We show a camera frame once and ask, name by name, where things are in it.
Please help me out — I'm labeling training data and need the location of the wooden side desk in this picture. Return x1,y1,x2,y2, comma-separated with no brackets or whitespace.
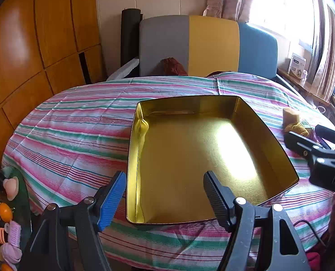
277,68,335,125

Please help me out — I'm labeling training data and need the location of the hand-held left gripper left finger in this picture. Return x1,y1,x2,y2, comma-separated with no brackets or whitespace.
23,171,127,271

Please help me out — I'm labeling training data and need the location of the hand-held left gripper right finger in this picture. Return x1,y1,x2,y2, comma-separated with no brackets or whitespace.
203,171,312,271

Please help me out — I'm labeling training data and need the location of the white printed box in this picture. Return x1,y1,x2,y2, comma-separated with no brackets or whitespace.
287,53,307,78

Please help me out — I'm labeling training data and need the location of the dark red cloth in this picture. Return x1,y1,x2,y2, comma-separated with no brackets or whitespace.
153,57,188,77

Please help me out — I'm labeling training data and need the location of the grey yellow blue sofa chair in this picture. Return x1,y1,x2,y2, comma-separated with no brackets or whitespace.
107,15,300,96

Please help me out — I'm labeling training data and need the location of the yellow knitted sock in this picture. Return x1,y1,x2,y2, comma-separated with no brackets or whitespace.
285,121,309,137

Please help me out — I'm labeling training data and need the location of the gold-lined metal tin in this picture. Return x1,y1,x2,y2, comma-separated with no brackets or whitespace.
126,95,300,226

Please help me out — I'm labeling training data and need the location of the window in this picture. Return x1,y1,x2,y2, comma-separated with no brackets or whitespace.
249,0,326,51

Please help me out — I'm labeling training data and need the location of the pink hair roller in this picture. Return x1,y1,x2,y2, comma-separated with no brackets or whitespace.
9,221,22,246

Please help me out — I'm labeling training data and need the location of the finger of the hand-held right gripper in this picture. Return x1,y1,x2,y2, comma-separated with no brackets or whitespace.
284,131,335,166
315,125,335,150

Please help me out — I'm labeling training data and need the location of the orange fruit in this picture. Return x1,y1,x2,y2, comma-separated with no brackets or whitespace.
0,203,14,223

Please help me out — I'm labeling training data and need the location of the wooden wardrobe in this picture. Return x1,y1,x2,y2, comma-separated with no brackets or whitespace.
0,0,107,170

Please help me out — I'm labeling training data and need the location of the black rolled mat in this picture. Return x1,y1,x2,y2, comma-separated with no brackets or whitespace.
120,8,143,67

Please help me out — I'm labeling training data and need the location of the purple snack packet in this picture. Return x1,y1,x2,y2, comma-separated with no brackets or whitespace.
312,131,331,150

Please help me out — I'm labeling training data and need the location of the tan sponge block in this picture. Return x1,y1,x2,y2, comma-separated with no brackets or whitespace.
282,108,299,126

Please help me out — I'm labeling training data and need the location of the pink heart-shaped item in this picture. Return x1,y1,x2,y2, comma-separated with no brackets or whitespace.
3,176,19,198

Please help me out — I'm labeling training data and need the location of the striped curtain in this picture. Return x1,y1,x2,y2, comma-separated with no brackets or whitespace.
308,0,335,102

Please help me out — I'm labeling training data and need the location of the black cable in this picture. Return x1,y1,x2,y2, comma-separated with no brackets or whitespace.
294,220,327,247

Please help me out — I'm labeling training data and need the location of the striped tablecloth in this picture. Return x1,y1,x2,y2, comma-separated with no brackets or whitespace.
1,72,335,271

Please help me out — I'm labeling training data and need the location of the pink round puff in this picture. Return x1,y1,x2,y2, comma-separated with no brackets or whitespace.
1,243,23,263

